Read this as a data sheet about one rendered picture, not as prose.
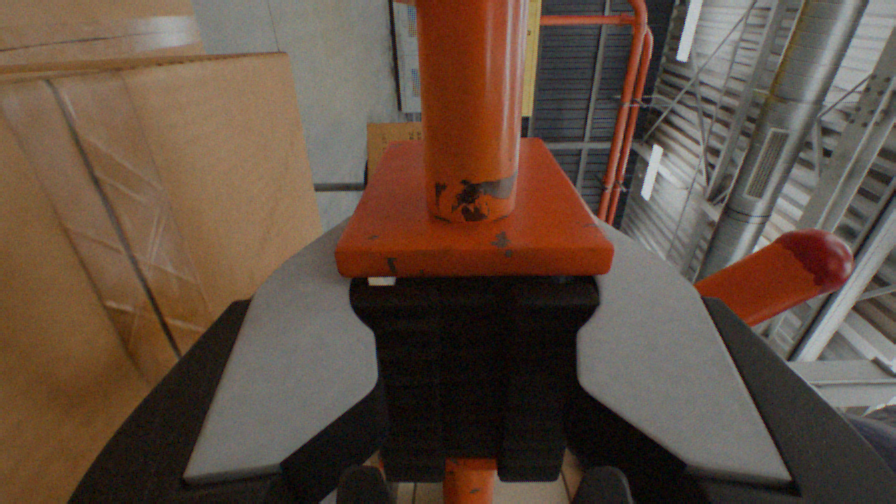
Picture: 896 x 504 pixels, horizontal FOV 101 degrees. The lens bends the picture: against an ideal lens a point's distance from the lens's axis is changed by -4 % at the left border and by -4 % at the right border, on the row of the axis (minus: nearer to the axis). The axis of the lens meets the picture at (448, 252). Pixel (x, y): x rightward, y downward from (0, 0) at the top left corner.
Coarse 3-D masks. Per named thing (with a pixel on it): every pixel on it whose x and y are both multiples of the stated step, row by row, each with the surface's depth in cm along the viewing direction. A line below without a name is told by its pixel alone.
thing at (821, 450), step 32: (736, 320) 7; (736, 352) 6; (768, 352) 6; (768, 384) 6; (800, 384) 6; (768, 416) 5; (800, 416) 5; (832, 416) 5; (800, 448) 5; (832, 448) 5; (864, 448) 5; (704, 480) 5; (800, 480) 5; (832, 480) 5; (864, 480) 5
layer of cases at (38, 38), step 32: (0, 0) 43; (32, 0) 46; (64, 0) 50; (96, 0) 55; (128, 0) 61; (160, 0) 68; (0, 32) 43; (32, 32) 46; (64, 32) 50; (96, 32) 55; (128, 32) 61; (160, 32) 68; (192, 32) 76; (0, 64) 43
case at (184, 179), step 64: (64, 64) 21; (128, 64) 17; (192, 64) 18; (256, 64) 24; (0, 128) 10; (64, 128) 12; (128, 128) 14; (192, 128) 18; (256, 128) 24; (0, 192) 10; (64, 192) 12; (128, 192) 14; (192, 192) 18; (256, 192) 24; (0, 256) 10; (64, 256) 12; (128, 256) 14; (192, 256) 18; (256, 256) 24; (0, 320) 10; (64, 320) 12; (128, 320) 14; (192, 320) 18; (0, 384) 10; (64, 384) 12; (128, 384) 14; (0, 448) 10; (64, 448) 12
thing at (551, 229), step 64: (384, 192) 10; (576, 192) 10; (384, 256) 8; (448, 256) 8; (512, 256) 8; (576, 256) 8; (384, 320) 8; (448, 320) 9; (512, 320) 8; (576, 320) 8; (384, 384) 9; (448, 384) 10; (512, 384) 9; (384, 448) 10; (448, 448) 12; (512, 448) 10
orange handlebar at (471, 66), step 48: (432, 0) 7; (480, 0) 6; (528, 0) 7; (432, 48) 7; (480, 48) 7; (432, 96) 8; (480, 96) 7; (432, 144) 8; (480, 144) 8; (432, 192) 9; (480, 192) 8; (480, 480) 15
